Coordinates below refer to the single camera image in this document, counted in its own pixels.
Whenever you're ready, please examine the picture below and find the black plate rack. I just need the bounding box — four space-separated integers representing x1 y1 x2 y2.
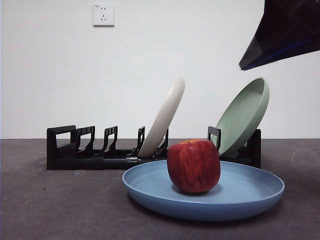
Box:
46 124 262 172

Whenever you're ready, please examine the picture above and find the pale green plate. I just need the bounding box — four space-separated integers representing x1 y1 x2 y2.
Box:
214 77 271 157

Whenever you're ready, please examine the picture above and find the red apple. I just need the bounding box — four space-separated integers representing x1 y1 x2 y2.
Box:
166 138 222 195

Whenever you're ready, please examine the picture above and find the blue plate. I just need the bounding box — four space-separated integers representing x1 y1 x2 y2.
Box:
122 159 286 222

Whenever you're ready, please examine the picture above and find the white wall socket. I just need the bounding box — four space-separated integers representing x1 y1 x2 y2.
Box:
92 3 115 28

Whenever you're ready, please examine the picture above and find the cream plate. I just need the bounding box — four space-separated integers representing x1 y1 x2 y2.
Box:
138 75 186 159

